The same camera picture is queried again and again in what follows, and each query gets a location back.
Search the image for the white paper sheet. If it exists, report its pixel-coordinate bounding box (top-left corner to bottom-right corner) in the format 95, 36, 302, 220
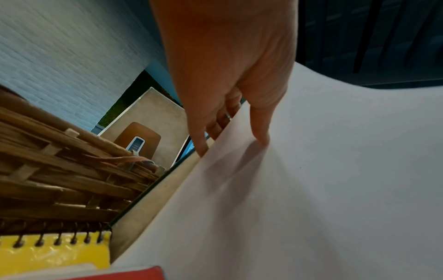
112, 61, 443, 280

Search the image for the woven wicker basket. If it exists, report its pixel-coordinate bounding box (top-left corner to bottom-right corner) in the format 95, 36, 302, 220
0, 84, 167, 237

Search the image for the brown wooden chair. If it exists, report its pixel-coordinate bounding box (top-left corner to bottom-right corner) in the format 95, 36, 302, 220
113, 121, 162, 165

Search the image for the window with building view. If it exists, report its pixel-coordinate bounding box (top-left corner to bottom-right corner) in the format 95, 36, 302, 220
176, 132, 210, 165

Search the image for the brown metal-framed board panel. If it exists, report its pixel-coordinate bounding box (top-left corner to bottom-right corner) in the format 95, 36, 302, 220
97, 86, 191, 170

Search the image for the green foliage wall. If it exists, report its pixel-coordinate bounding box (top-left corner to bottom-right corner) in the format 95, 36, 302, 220
100, 69, 183, 128

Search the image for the person's left hand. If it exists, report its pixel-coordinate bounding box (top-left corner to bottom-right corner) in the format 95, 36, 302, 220
148, 0, 300, 158

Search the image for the yellow notebook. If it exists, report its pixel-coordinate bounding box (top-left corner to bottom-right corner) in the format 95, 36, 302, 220
0, 221, 113, 277

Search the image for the pink spiral notebook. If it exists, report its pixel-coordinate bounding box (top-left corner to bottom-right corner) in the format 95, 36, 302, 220
65, 264, 166, 280

